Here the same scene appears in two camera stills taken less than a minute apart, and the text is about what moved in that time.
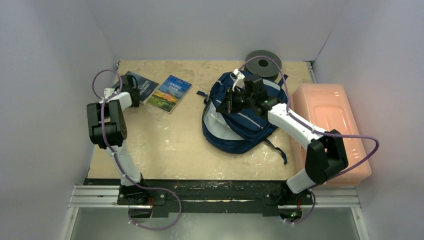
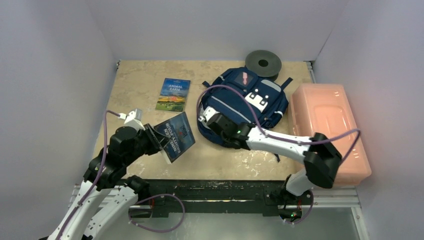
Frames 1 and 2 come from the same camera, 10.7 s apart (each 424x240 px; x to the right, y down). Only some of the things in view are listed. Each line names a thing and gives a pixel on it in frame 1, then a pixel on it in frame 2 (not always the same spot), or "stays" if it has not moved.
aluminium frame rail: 105,196 stays
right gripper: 228,103 to 210,120
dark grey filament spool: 264,67 stays
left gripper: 137,93 to 158,140
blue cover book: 146,87 to 178,128
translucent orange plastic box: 326,107 stays
